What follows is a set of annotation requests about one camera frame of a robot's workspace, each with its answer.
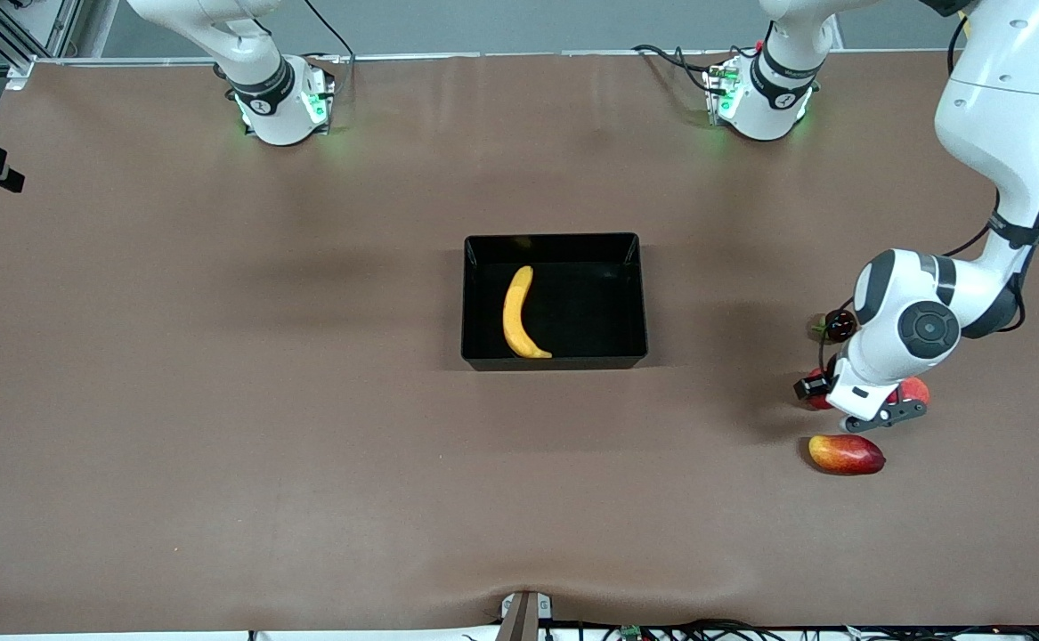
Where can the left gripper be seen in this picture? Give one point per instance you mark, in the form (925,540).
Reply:
(811,387)

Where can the red apple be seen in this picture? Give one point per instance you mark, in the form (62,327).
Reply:
(817,403)

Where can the black plastic box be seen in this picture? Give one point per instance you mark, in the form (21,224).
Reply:
(590,320)

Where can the yellow banana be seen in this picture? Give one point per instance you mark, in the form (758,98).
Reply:
(513,320)

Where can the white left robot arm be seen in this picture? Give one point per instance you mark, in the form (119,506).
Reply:
(1000,116)

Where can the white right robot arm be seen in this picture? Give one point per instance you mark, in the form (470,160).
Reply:
(261,89)

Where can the dark purple mangosteen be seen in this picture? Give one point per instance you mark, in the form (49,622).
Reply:
(835,328)

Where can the red yellow mango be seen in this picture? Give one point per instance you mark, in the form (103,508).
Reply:
(844,454)

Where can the red pomegranate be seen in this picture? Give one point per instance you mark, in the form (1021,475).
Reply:
(918,390)

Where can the brown table mat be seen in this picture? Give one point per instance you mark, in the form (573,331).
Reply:
(305,445)

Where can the aluminium frame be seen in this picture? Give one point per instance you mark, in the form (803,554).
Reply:
(60,27)

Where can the metal table edge rail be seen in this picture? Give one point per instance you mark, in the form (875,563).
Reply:
(528,54)

